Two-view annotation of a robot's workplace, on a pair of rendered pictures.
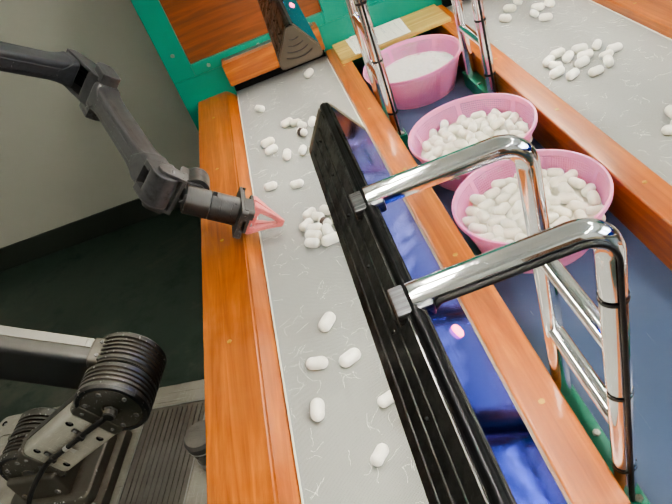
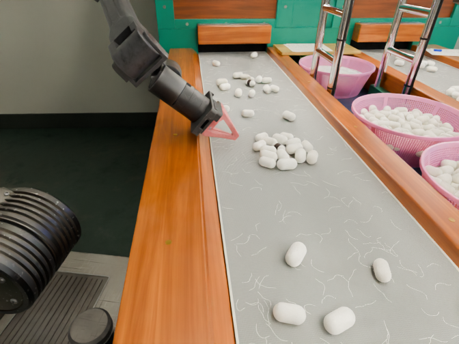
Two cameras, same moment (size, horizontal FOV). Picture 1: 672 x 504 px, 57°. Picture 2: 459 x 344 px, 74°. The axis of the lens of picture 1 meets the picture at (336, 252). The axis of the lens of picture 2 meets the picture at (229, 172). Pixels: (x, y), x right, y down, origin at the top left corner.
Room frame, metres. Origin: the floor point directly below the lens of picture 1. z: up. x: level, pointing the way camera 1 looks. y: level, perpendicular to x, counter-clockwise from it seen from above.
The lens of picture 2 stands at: (0.51, 0.19, 1.06)
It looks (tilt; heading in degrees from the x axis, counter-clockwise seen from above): 35 degrees down; 350
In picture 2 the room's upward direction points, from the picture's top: 1 degrees clockwise
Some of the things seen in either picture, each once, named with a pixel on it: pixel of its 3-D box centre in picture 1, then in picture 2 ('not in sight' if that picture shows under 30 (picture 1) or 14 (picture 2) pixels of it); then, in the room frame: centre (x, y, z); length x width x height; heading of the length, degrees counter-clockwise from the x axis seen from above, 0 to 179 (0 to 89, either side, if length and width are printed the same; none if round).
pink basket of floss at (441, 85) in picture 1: (415, 74); (333, 76); (1.55, -0.38, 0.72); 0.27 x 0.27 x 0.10
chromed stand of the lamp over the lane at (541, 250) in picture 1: (508, 364); not in sight; (0.42, -0.12, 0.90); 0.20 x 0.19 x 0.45; 177
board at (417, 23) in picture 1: (389, 33); (315, 48); (1.77, -0.39, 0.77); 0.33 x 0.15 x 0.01; 87
